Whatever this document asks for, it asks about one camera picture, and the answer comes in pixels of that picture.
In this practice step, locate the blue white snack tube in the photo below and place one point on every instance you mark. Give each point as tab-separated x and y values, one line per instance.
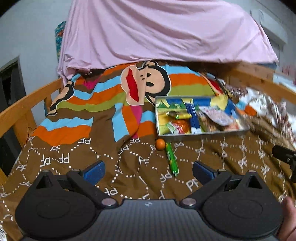
195	126

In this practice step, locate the peanut brittle snack bar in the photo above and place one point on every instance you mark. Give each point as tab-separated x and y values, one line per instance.
206	124

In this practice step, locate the person's right hand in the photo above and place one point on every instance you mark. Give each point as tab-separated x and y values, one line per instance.
287	230

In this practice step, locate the orange red snack packet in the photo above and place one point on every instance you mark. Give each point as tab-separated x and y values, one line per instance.
179	127

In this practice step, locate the white wall air conditioner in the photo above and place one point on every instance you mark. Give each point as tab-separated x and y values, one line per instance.
274	30

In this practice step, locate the yellow green snack bag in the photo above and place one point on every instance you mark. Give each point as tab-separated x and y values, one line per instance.
179	115

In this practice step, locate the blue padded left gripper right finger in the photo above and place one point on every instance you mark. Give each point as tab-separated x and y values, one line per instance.
203	173

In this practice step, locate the white tofu snack packet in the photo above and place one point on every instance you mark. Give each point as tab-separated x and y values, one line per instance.
217	115

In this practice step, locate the green sausage stick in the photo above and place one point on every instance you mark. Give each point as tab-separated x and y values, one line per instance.
173	165

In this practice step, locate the wooden bed frame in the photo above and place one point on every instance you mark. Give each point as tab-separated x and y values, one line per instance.
186	79

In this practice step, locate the metal tray with cartoon print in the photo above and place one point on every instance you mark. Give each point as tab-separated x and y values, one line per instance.
164	104

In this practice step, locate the white floral quilt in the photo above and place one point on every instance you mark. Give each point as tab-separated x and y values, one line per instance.
261	111

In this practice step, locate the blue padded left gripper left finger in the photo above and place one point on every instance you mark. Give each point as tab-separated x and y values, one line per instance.
94	173

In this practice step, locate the small orange fruit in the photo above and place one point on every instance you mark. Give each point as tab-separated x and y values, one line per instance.
160	144

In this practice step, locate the red white snack packet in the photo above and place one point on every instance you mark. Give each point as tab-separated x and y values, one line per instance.
234	126

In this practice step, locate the colourful wall poster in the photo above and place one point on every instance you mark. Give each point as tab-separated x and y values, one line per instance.
59	31

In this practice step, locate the striped monkey cartoon blanket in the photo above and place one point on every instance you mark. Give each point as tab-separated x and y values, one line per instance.
97	123

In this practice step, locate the pink draped bed sheet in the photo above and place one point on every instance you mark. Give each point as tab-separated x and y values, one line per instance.
102	34

